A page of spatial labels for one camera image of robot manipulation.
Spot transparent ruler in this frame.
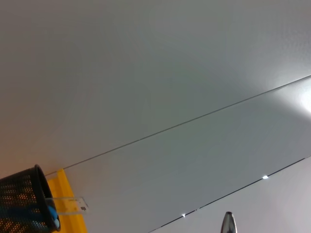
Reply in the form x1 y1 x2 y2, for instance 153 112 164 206
45 196 89 216

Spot silver white pen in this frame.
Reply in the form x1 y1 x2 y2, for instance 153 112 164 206
220 211 238 233

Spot blue scissors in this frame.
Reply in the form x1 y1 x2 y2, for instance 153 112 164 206
4 203 61 227

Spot yellow plastic bin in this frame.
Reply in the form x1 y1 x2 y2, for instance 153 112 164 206
45 168 88 233

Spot black mesh cup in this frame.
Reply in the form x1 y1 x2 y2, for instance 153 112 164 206
0 164 62 233

